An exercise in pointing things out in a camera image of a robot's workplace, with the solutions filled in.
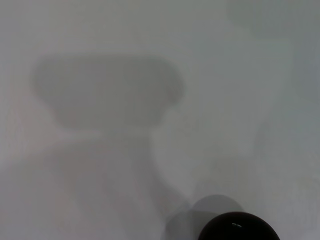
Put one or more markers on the small dark brown teacup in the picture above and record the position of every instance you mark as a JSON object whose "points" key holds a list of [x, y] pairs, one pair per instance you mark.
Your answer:
{"points": [[237, 230]]}

